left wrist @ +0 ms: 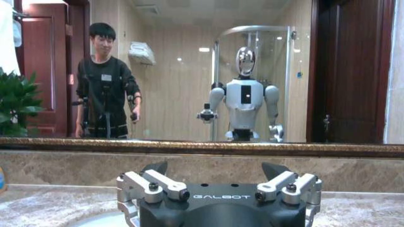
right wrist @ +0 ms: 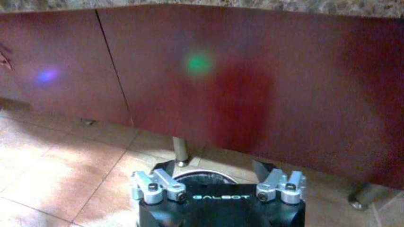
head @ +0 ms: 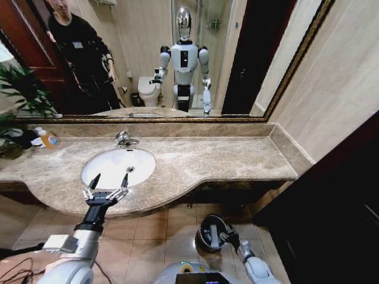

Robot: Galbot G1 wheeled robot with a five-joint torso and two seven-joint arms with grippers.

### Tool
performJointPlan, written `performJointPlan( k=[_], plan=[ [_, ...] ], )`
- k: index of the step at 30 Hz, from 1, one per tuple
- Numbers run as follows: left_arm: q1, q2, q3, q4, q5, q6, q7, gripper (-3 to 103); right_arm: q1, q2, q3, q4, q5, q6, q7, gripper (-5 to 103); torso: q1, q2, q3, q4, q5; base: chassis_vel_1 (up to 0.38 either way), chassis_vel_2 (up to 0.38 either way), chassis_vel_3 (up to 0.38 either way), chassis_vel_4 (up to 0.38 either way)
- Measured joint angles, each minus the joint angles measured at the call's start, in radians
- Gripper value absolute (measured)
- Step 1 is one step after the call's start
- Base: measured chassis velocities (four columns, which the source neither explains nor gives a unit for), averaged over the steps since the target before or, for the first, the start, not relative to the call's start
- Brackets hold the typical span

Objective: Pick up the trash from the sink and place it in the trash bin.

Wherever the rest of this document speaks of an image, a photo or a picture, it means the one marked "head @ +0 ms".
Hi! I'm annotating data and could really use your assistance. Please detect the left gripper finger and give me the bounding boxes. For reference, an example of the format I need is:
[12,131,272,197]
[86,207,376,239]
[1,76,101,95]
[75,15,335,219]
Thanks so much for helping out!
[82,173,101,202]
[108,173,130,202]

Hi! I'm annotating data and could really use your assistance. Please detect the round metal trash bin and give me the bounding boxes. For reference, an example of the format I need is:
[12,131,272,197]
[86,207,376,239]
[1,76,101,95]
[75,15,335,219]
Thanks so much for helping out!
[195,214,236,254]

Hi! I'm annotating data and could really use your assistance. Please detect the white oval sink basin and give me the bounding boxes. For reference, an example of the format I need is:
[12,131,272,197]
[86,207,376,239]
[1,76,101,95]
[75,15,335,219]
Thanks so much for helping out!
[81,147,157,191]

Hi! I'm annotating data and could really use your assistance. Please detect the small black waste bin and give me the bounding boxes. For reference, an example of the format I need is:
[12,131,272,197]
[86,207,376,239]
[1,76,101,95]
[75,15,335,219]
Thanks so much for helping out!
[130,92,146,108]

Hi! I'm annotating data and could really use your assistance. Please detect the chrome faucet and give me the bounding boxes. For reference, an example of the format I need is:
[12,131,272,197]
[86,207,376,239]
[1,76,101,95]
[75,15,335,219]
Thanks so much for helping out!
[114,130,140,149]

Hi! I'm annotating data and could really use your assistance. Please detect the orange soap bottle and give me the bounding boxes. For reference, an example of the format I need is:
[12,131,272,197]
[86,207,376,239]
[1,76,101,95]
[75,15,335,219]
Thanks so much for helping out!
[34,127,62,149]

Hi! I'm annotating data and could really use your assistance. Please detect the white robot chest shell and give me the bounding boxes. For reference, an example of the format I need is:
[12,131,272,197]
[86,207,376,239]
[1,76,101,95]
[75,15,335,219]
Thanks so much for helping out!
[152,260,235,284]

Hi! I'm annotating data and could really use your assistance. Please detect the black cloth bundle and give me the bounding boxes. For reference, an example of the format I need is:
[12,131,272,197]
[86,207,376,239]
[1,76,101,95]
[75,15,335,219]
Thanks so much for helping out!
[11,128,40,149]

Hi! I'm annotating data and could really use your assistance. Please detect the dark wooden door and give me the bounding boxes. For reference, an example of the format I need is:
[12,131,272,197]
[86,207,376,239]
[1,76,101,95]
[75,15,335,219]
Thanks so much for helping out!
[250,110,379,284]

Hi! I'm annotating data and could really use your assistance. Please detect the white toilet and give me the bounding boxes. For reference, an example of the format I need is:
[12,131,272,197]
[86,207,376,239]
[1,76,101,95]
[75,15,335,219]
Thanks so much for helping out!
[137,75,164,108]

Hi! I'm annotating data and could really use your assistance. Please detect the green potted plant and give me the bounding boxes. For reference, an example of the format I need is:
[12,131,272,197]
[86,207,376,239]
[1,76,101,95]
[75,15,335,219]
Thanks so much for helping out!
[0,63,62,161]

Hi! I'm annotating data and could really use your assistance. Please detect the person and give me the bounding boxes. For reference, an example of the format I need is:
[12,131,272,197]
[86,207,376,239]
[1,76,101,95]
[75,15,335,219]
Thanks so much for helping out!
[45,0,123,115]

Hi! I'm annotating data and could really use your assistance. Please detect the mirrored white robot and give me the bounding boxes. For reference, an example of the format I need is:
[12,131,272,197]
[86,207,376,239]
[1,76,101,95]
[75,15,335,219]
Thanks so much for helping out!
[153,6,214,116]

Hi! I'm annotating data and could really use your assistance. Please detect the black cable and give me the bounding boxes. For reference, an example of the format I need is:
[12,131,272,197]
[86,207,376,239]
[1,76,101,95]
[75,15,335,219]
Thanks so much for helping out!
[0,247,49,284]

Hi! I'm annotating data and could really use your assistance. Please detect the dark framed wall mirror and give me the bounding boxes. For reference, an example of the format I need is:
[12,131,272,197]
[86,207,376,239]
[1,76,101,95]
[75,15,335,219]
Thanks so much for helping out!
[0,0,337,124]

